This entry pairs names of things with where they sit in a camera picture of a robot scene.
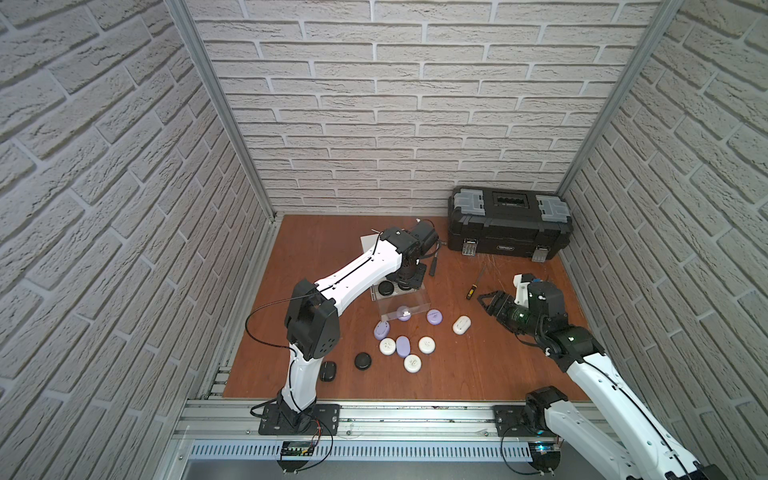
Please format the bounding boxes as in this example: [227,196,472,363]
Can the white oblong earphone case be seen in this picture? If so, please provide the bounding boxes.
[452,315,472,336]

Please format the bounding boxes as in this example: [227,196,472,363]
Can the clear acrylic drawer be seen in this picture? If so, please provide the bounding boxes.
[370,280,431,321]

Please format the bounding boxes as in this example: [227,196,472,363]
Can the black oblong earphone case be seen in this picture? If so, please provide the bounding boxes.
[319,361,337,383]

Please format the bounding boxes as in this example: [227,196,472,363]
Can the white drawer cabinet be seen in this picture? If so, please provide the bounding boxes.
[360,232,387,263]

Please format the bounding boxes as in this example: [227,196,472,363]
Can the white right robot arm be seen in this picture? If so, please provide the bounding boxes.
[477,274,725,479]

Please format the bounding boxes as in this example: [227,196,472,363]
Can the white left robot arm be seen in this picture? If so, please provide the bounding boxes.
[278,221,439,415]

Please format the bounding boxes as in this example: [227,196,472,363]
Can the steel claw hammer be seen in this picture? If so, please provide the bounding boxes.
[428,240,443,277]

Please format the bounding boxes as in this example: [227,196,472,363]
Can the yellow black screwdriver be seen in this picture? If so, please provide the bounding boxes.
[466,266,487,300]

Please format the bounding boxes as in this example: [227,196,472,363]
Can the black plastic toolbox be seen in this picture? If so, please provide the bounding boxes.
[447,186,573,263]

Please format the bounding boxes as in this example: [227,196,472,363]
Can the white round earphone case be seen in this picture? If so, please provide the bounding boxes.
[418,336,436,355]
[404,354,422,374]
[379,338,397,356]

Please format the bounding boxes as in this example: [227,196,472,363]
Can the right controller board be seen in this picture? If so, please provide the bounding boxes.
[528,442,561,475]

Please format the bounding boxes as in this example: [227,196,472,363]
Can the controller board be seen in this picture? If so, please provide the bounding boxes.
[277,440,318,473]
[528,442,561,475]

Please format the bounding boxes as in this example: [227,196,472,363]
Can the left controller board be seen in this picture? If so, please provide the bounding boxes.
[277,440,318,473]

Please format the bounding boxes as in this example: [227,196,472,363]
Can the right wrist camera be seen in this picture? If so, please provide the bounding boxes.
[513,273,539,308]

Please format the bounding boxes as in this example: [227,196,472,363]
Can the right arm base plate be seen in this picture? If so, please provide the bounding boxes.
[491,404,556,438]

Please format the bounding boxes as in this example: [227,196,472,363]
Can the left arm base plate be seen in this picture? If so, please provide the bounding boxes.
[249,400,341,436]

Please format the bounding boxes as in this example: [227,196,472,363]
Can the aluminium frame rail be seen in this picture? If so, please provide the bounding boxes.
[173,398,661,445]

